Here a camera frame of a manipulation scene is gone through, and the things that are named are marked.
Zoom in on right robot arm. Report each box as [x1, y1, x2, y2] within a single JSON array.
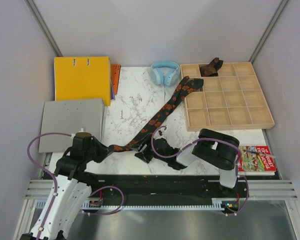
[[134, 126, 242, 197]]

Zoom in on brown rolled tie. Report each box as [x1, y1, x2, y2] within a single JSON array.
[[199, 57, 224, 77]]

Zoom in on red treehouse book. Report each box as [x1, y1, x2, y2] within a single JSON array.
[[237, 145, 277, 176]]

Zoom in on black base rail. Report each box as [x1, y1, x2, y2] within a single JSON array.
[[87, 174, 248, 207]]

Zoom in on orange perforated board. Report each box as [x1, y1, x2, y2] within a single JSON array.
[[111, 64, 121, 95]]

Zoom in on yellow ring binder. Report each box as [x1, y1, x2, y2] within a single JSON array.
[[54, 56, 111, 107]]

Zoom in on white cable duct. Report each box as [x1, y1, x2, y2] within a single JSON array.
[[34, 197, 238, 211]]

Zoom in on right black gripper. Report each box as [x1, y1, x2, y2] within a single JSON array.
[[128, 133, 169, 164]]

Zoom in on purple notebook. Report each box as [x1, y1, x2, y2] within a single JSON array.
[[110, 77, 115, 101]]

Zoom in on wooden compartment tray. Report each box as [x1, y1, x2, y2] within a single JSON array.
[[180, 62, 275, 132]]

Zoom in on light blue headphones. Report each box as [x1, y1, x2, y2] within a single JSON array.
[[149, 60, 181, 87]]

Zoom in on black orange floral tie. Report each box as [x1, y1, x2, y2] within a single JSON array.
[[108, 76, 204, 153]]

